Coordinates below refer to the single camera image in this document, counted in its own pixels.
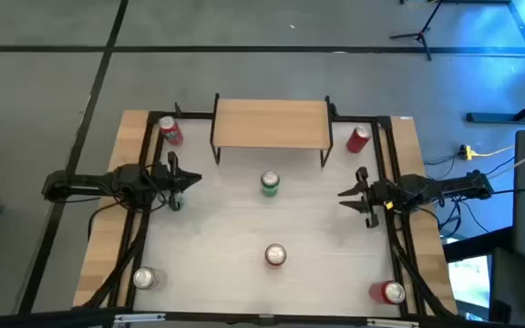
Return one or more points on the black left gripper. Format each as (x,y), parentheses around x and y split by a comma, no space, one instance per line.
(162,180)

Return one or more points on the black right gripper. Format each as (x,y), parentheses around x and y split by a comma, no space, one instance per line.
(381,193)

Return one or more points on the red Fanta can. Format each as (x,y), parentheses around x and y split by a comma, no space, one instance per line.
(171,132)
(275,255)

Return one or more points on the red Coca-Cola can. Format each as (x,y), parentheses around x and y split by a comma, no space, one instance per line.
(357,142)
(388,292)

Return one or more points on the silver Diet Coke can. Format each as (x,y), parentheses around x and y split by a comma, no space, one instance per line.
(145,278)

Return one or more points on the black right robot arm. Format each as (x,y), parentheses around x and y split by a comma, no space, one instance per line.
(463,184)

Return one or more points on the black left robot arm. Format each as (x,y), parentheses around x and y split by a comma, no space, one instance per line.
(85,182)

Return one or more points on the wooden shelf with black legs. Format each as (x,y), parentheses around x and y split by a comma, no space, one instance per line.
(267,123)

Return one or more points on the white table mat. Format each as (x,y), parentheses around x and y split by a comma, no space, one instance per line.
(290,218)

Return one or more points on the yellow power plug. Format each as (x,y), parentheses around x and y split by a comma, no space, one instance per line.
(467,152)

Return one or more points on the black desk edge bar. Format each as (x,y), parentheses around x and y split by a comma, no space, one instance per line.
(472,248)

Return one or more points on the lit monitor screen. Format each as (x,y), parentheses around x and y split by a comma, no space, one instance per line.
(470,282)

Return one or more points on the black tripod stand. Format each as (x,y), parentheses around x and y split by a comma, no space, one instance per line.
(422,34)

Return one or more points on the black equipment case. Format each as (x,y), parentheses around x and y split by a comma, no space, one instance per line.
(513,287)

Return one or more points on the black crossbeam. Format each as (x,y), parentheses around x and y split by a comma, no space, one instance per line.
(62,319)

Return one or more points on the silver metal bracket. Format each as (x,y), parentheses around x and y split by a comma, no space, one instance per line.
(392,323)
(139,317)

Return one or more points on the metal stand frame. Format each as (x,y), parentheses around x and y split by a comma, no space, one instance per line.
(495,117)

